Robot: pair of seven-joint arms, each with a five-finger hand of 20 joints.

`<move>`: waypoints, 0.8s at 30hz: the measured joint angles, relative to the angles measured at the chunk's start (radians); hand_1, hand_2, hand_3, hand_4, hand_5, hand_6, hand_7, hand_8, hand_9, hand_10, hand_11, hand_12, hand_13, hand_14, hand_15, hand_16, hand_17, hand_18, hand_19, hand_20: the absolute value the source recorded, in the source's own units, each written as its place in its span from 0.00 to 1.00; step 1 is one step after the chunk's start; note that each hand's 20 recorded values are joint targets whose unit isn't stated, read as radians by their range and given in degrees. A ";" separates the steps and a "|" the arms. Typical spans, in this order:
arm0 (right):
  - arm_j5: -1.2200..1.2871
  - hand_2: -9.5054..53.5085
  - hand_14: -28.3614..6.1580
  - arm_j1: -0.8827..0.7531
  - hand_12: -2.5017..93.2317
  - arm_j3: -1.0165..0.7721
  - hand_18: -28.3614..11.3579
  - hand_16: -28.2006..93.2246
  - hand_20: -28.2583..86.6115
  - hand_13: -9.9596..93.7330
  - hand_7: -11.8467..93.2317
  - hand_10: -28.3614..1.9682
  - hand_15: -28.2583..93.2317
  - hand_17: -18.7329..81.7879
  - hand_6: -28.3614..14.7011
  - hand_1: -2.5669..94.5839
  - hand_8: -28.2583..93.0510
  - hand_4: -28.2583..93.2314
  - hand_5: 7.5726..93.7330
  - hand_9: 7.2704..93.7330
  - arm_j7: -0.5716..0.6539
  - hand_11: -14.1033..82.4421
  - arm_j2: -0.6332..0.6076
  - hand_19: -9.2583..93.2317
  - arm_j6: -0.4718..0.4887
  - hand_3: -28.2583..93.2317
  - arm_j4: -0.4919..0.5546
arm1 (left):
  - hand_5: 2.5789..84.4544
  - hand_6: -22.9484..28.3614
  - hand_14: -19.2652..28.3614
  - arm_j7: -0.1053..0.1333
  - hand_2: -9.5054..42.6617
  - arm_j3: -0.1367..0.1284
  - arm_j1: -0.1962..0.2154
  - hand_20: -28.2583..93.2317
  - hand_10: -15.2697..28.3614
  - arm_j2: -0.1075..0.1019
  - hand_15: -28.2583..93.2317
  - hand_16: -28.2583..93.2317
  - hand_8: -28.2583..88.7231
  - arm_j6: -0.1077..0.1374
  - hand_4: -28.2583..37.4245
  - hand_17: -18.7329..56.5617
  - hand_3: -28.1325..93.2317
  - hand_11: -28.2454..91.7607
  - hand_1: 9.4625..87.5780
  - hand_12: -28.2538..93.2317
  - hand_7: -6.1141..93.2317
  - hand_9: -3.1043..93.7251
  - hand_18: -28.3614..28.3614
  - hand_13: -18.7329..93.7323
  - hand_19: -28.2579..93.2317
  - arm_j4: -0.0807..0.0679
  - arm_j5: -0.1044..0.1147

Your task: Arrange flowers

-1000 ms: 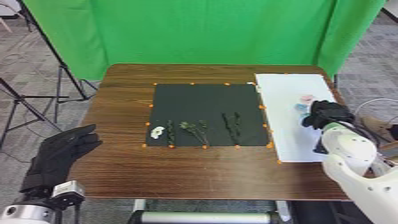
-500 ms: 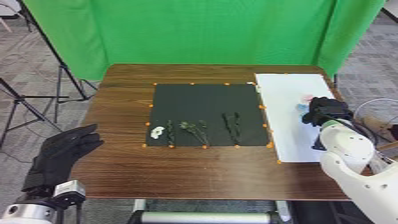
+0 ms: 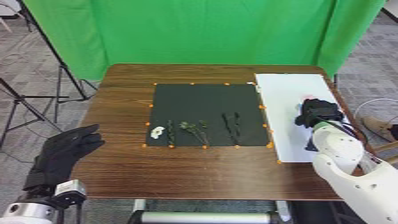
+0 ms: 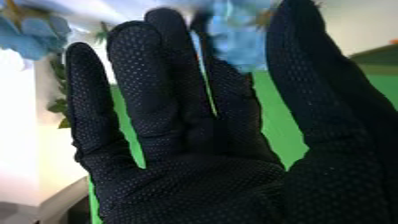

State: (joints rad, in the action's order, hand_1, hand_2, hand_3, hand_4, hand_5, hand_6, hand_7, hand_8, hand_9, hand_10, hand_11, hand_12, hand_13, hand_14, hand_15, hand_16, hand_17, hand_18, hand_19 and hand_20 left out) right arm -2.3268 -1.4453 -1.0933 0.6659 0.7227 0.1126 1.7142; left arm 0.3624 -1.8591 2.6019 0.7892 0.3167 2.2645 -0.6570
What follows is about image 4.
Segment white sheet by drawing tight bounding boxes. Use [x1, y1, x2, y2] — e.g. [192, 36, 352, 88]
[0, 0, 197, 208]

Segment bunch of green sprigs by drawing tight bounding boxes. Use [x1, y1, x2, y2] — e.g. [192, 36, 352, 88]
[44, 54, 78, 130]

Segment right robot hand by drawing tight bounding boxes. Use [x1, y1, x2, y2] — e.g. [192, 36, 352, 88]
[62, 0, 398, 224]

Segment blue flower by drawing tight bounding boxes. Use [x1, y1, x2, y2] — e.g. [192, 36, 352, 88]
[197, 0, 281, 74]
[0, 12, 75, 62]

